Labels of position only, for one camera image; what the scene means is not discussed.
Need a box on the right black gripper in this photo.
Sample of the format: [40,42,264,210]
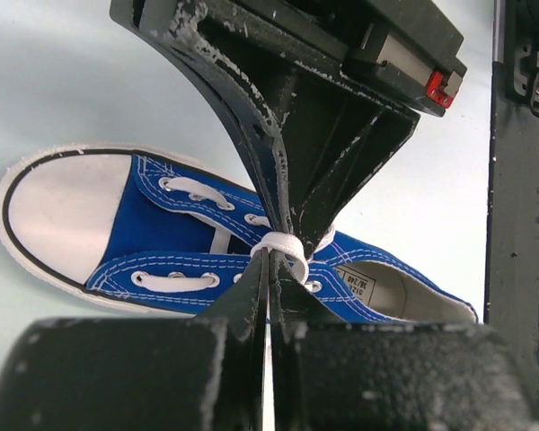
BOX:
[199,0,467,252]

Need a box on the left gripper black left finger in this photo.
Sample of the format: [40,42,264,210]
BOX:
[0,251,269,430]

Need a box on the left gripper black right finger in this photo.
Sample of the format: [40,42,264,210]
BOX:
[269,251,539,430]

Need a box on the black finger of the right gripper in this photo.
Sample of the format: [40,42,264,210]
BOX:
[110,1,292,233]

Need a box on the white shoelace of sneaker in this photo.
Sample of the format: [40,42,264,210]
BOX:
[131,177,314,293]

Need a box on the blue sneaker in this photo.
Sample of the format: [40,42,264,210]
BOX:
[0,143,478,323]

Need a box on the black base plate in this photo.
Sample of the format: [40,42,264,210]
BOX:
[483,0,539,387]

